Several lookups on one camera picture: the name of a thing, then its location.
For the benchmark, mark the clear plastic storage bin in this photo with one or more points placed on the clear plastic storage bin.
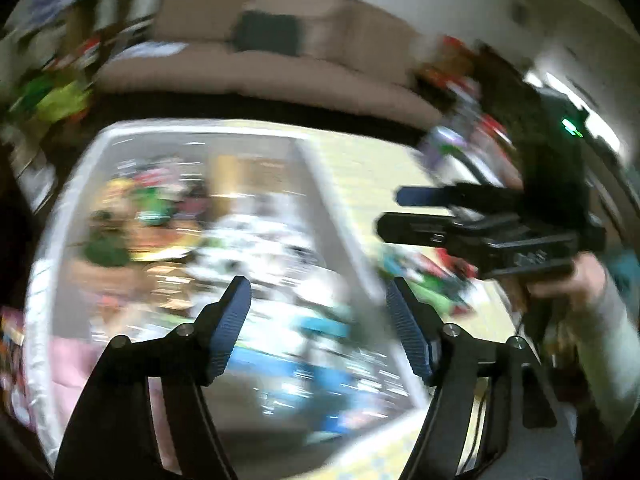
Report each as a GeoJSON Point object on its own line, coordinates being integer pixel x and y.
{"type": "Point", "coordinates": [330, 185]}

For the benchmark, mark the yellow plaid tablecloth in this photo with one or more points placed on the yellow plaid tablecloth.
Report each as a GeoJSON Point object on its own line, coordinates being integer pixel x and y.
{"type": "Point", "coordinates": [370, 170]}

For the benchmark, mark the person's right forearm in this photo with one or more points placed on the person's right forearm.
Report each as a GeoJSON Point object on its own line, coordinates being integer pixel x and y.
{"type": "Point", "coordinates": [617, 350]}

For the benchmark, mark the red snack bags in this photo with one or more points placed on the red snack bags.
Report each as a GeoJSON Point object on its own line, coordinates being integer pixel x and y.
{"type": "Point", "coordinates": [450, 77]}

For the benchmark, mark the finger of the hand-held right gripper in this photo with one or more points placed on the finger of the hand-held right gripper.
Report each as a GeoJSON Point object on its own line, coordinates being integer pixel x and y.
{"type": "Point", "coordinates": [415, 230]}
{"type": "Point", "coordinates": [425, 196]}

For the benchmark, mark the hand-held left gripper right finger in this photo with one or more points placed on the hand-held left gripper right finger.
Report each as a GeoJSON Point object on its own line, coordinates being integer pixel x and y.
{"type": "Point", "coordinates": [415, 335]}

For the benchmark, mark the person's right hand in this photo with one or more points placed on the person's right hand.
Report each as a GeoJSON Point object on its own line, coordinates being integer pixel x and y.
{"type": "Point", "coordinates": [575, 285]}

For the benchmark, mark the pink soft packet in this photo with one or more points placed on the pink soft packet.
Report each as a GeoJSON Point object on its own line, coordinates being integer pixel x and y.
{"type": "Point", "coordinates": [85, 370]}

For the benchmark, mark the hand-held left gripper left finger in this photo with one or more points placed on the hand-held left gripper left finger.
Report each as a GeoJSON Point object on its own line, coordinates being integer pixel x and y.
{"type": "Point", "coordinates": [227, 335]}

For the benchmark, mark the black cushion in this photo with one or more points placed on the black cushion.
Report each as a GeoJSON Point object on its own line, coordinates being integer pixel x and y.
{"type": "Point", "coordinates": [267, 32]}

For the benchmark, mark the brown sofa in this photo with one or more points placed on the brown sofa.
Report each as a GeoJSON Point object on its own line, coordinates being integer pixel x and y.
{"type": "Point", "coordinates": [325, 75]}

